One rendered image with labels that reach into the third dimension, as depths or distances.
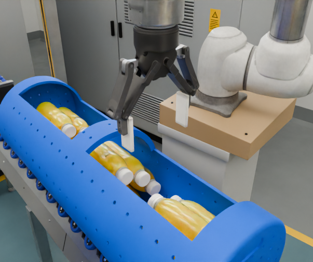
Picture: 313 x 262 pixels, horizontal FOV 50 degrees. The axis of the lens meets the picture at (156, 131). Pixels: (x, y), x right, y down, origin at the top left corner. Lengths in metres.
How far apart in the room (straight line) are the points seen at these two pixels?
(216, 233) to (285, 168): 2.37
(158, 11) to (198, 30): 1.85
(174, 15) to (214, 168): 0.81
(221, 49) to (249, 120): 0.27
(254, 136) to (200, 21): 1.34
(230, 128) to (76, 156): 0.57
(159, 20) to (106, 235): 0.42
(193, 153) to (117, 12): 1.82
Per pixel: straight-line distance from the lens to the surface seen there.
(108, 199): 0.69
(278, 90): 1.15
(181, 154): 1.32
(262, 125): 1.21
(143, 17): 0.53
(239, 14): 2.20
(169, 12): 0.53
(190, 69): 0.64
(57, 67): 1.82
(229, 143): 1.15
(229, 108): 1.23
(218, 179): 1.27
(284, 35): 1.10
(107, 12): 2.95
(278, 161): 2.98
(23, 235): 2.36
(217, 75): 1.17
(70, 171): 0.80
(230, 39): 1.15
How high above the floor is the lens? 1.65
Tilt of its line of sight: 31 degrees down
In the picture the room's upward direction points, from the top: straight up
